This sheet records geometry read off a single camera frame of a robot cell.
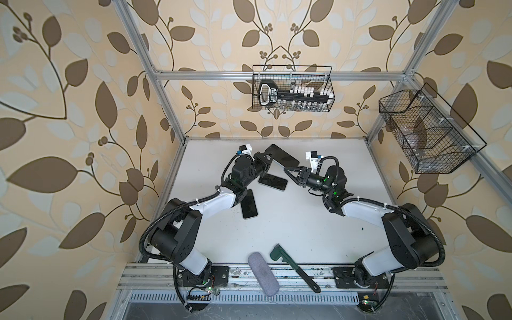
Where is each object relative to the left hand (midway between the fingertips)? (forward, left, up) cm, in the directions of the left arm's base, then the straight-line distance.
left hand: (278, 150), depth 78 cm
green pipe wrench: (-31, -1, -28) cm, 41 cm away
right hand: (-7, -3, -5) cm, 9 cm away
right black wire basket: (+1, -57, +7) cm, 58 cm away
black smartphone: (-10, +13, -31) cm, 35 cm away
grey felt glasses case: (-41, +3, -24) cm, 48 cm away
